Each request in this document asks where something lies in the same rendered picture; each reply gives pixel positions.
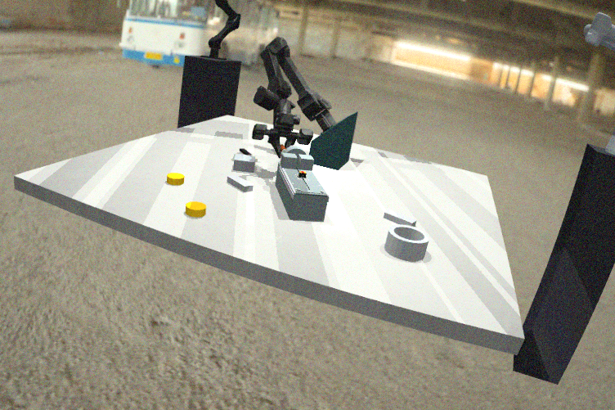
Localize yellow round disc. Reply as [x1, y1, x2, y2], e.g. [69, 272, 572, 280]
[167, 173, 184, 186]
[185, 201, 206, 217]

